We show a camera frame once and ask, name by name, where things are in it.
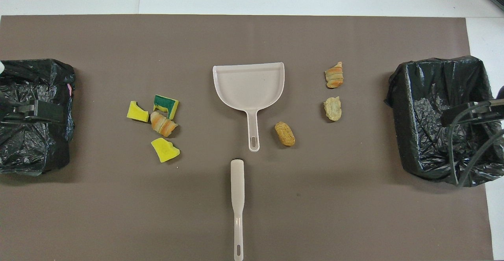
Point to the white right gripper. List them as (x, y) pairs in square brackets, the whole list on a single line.
[(501, 92)]

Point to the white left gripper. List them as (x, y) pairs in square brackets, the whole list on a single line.
[(1, 70)]

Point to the orange striped bread piece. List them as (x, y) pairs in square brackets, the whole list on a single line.
[(161, 124)]

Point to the green and yellow sponge piece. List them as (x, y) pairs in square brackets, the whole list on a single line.
[(165, 102)]

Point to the pale bread piece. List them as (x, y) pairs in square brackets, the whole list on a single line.
[(333, 109)]

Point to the tan croissant end piece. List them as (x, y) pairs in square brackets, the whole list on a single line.
[(334, 76)]

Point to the brown oval bread loaf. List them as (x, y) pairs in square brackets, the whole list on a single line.
[(284, 134)]

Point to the beige hand brush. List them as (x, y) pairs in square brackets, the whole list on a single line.
[(237, 178)]

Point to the beige plastic dustpan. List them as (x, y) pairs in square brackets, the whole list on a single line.
[(248, 87)]

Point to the black bag lined bin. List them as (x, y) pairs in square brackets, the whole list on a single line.
[(425, 107), (31, 150)]

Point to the brown table mat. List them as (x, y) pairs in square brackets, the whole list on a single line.
[(252, 36)]

